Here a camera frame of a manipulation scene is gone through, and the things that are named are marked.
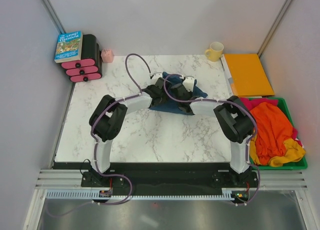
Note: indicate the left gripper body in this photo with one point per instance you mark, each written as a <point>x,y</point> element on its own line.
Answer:
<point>163,97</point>

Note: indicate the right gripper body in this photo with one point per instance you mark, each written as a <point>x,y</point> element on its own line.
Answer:
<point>190,93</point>

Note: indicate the blue t shirt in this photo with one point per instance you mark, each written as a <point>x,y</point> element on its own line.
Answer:
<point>171,106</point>

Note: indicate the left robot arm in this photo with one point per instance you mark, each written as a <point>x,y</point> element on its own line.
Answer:
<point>108,117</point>

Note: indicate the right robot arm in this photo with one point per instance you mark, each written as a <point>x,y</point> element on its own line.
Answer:
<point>235,121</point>

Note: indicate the yellow mug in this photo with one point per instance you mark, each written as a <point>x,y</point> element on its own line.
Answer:
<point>214,52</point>

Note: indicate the white board under folder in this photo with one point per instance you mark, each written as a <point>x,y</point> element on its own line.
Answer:
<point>228,76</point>

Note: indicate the small pink box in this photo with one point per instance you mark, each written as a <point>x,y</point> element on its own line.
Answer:
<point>107,56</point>

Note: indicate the orange folder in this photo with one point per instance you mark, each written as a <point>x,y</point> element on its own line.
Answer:
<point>249,77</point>

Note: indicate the magenta t shirt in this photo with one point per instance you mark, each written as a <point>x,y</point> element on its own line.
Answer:
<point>251,103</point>

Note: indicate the black pink organizer rack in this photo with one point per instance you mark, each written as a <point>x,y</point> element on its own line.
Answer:
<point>89,67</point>

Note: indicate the blue treehouse book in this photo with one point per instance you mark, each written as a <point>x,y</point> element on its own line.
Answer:
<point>69,47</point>

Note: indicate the orange t shirt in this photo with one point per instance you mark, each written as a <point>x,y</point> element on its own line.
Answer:
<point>272,134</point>

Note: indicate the yellow t shirt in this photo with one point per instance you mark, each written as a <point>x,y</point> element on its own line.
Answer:
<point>293,152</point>

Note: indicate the green plastic bin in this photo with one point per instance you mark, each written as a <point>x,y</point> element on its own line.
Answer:
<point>292,139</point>

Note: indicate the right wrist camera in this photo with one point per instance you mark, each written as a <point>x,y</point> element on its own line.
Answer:
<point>188,82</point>

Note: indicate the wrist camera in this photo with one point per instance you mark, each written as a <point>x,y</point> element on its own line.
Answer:
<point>156,75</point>
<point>188,82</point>

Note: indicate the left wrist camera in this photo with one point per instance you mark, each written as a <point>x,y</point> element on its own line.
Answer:
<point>156,75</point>

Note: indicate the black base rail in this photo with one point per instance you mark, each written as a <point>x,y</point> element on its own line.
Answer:
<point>169,178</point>

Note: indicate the white slotted cable duct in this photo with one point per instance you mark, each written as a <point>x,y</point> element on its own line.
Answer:
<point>95,194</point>

